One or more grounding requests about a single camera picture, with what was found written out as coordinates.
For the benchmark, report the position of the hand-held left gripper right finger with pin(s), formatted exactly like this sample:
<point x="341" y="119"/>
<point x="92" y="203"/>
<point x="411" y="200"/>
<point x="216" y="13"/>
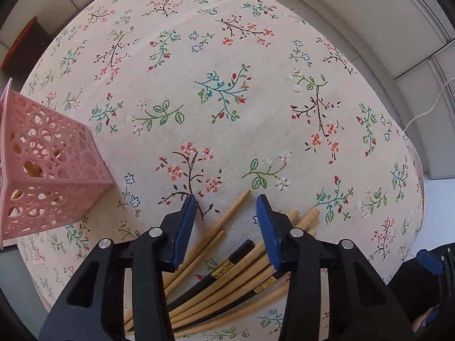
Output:
<point x="268" y="227"/>

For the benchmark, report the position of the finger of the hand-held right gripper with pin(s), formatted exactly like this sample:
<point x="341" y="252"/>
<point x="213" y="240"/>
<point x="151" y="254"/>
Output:
<point x="428" y="261"/>

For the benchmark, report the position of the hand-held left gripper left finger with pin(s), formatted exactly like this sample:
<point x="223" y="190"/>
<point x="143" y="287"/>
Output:
<point x="185" y="227"/>

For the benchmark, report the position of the pile of bamboo chopsticks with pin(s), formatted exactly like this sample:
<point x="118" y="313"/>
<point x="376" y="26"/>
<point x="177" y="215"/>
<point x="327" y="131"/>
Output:
<point x="231" y="210"/>

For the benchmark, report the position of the black chopstick gold band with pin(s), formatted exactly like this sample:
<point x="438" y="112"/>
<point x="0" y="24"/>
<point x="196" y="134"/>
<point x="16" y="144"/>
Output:
<point x="245" y="296"/>
<point x="236" y="255"/>

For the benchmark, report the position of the pink perforated chopstick holder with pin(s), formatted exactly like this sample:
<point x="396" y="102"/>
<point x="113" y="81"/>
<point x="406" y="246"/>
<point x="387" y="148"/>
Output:
<point x="53" y="149"/>

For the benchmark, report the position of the floral tablecloth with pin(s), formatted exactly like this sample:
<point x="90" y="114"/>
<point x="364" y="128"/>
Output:
<point x="227" y="131"/>

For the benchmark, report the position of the brown trash bin red liner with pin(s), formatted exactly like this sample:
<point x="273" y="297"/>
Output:
<point x="19" y="42"/>

